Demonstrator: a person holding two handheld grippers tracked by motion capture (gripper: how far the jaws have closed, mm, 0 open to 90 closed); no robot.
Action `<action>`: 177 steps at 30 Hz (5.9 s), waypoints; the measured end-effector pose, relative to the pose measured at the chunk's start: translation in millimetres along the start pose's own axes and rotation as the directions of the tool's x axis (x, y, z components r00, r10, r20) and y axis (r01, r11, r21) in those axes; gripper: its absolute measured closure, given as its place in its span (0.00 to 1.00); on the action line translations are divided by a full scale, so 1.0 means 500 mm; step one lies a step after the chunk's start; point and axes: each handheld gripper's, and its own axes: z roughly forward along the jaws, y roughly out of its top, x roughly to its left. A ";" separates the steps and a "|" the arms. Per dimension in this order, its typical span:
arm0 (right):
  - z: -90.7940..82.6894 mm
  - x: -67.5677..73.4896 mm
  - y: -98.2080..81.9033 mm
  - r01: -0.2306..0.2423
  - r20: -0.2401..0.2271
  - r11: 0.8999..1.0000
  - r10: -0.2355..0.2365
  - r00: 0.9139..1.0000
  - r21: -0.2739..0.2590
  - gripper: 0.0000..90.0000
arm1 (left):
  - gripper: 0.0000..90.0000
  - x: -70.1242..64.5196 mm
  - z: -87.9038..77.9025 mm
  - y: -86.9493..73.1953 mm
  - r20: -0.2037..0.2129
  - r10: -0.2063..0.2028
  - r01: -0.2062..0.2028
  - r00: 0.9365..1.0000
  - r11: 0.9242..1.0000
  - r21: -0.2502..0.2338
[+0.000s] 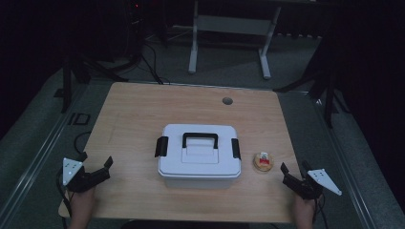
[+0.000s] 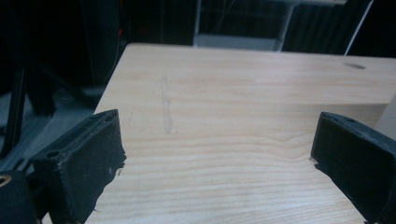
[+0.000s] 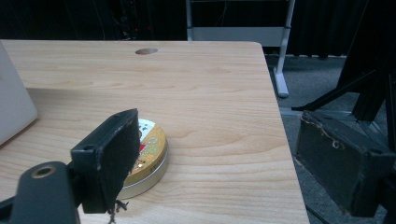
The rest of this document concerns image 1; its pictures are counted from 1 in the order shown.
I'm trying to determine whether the white plastic storage box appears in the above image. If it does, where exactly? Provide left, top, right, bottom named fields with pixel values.
left=161, top=174, right=239, bottom=191

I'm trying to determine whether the metal floor rail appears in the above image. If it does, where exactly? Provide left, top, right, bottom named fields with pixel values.
left=0, top=83, right=94, bottom=223
left=280, top=90, right=378, bottom=229

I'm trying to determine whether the white metal desk frame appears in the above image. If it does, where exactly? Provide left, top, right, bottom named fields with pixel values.
left=187, top=0, right=283, bottom=80

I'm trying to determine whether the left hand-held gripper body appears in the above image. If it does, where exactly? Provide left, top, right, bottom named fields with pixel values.
left=62, top=157, right=98, bottom=193

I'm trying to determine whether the dark equipment rack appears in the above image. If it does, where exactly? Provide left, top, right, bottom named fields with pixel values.
left=125, top=0, right=146, bottom=65

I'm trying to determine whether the person's left hand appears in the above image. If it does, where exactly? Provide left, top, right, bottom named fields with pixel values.
left=69, top=187, right=96, bottom=220

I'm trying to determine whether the black camera stand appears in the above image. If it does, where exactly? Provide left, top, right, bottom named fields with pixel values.
left=272, top=31, right=352, bottom=129
left=53, top=52, right=130, bottom=115

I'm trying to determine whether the black floor cable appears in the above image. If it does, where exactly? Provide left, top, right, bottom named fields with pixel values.
left=139, top=42, right=171, bottom=86

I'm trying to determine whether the round cookie with red label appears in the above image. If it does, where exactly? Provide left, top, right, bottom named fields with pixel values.
left=253, top=151, right=275, bottom=173

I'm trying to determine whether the person's right hand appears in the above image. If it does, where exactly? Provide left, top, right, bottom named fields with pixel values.
left=294, top=194, right=317, bottom=222

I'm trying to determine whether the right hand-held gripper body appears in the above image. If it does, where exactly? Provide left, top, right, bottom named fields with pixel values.
left=282, top=168, right=343, bottom=200

